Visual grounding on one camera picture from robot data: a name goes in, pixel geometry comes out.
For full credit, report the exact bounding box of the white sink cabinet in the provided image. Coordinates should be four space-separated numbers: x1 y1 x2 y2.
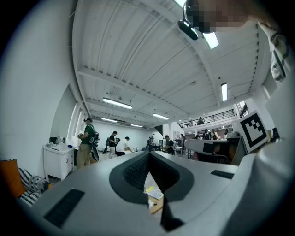
42 136 76 182

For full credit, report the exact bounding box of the black balcony railing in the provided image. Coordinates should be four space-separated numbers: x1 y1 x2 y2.
179 109 236 129

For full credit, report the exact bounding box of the wooden coffee table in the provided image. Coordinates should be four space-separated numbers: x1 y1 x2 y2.
148 195 164 215

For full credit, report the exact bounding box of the person's striped shirt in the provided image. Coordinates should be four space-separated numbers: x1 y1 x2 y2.
257 20 290 82

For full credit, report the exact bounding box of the person's head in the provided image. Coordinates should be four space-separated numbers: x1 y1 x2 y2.
185 0 261 33

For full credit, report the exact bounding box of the black head-mounted camera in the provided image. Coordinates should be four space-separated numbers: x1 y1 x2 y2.
177 0 199 41

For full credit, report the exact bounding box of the white green magazine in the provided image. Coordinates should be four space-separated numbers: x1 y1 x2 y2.
144 172 165 200

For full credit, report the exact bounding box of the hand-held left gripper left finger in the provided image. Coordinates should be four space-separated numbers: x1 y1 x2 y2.
17 151 166 236

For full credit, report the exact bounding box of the orange sofa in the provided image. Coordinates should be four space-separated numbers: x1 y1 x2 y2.
0 159 27 199

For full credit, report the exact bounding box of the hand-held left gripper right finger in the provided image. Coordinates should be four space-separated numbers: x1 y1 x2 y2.
149 151 239 236

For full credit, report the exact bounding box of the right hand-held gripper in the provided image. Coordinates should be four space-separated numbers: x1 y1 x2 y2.
184 110 269 165

